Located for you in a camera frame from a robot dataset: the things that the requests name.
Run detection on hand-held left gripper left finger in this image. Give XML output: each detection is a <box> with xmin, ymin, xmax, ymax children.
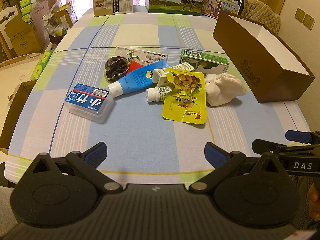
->
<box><xmin>25</xmin><ymin>142</ymin><xmax>123</xmax><ymax>194</ymax></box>

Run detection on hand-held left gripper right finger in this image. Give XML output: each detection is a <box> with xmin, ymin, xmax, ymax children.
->
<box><xmin>189</xmin><ymin>142</ymin><xmax>288</xmax><ymax>194</ymax></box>

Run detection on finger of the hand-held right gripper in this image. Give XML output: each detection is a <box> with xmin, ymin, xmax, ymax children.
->
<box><xmin>252</xmin><ymin>139</ymin><xmax>288</xmax><ymax>155</ymax></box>
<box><xmin>286</xmin><ymin>130</ymin><xmax>320</xmax><ymax>144</ymax></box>

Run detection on clear plastic box blue label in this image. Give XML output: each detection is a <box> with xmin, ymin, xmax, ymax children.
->
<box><xmin>63</xmin><ymin>83</ymin><xmax>114</xmax><ymax>124</ymax></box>

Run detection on yellow snack packet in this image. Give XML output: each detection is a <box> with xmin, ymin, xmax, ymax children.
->
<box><xmin>162</xmin><ymin>67</ymin><xmax>207</xmax><ymax>125</ymax></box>

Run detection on white cloth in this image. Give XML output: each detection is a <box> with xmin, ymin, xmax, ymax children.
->
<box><xmin>205</xmin><ymin>73</ymin><xmax>246</xmax><ymax>106</ymax></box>

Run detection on white small bottle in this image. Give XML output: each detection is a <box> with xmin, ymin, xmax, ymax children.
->
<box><xmin>146</xmin><ymin>86</ymin><xmax>173</xmax><ymax>103</ymax></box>

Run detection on blue tube white cap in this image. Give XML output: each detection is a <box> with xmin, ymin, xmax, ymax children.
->
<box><xmin>108</xmin><ymin>59</ymin><xmax>167</xmax><ymax>99</ymax></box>

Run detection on green small carton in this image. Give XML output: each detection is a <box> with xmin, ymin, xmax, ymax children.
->
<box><xmin>179</xmin><ymin>49</ymin><xmax>229</xmax><ymax>77</ymax></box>

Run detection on brown cardboard box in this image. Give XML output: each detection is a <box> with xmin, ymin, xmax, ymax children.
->
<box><xmin>212</xmin><ymin>10</ymin><xmax>316</xmax><ymax>103</ymax></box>

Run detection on white red medicine box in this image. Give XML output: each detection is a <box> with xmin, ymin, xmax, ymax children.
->
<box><xmin>115</xmin><ymin>45</ymin><xmax>167</xmax><ymax>73</ymax></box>

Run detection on person's right hand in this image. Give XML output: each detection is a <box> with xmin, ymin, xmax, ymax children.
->
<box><xmin>308</xmin><ymin>184</ymin><xmax>320</xmax><ymax>218</ymax></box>

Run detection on checked tablecloth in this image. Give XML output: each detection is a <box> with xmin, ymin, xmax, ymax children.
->
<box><xmin>5</xmin><ymin>6</ymin><xmax>310</xmax><ymax>183</ymax></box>

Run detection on open brown cardboard carton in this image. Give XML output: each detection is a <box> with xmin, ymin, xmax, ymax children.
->
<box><xmin>0</xmin><ymin>79</ymin><xmax>38</xmax><ymax>151</ymax></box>

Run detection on green printed packs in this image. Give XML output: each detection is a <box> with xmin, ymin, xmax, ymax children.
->
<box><xmin>29</xmin><ymin>49</ymin><xmax>55</xmax><ymax>81</ymax></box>

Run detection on quilted beige chair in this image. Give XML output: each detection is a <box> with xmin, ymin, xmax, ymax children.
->
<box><xmin>241</xmin><ymin>0</ymin><xmax>282</xmax><ymax>35</ymax></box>

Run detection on cluttered dark pot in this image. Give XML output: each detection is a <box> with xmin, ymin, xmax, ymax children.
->
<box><xmin>44</xmin><ymin>4</ymin><xmax>75</xmax><ymax>46</ymax></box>

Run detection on cardboard box with cutout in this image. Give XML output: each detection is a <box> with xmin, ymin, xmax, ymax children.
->
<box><xmin>0</xmin><ymin>5</ymin><xmax>34</xmax><ymax>57</ymax></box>

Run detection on beige printed carton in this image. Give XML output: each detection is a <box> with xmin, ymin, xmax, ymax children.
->
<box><xmin>92</xmin><ymin>0</ymin><xmax>134</xmax><ymax>18</ymax></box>

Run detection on green tissue packs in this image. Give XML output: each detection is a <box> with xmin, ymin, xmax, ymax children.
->
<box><xmin>19</xmin><ymin>0</ymin><xmax>34</xmax><ymax>25</ymax></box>

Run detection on beige wall socket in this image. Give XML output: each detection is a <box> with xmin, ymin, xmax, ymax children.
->
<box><xmin>303</xmin><ymin>13</ymin><xmax>316</xmax><ymax>30</ymax></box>
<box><xmin>295</xmin><ymin>7</ymin><xmax>307</xmax><ymax>22</ymax></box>

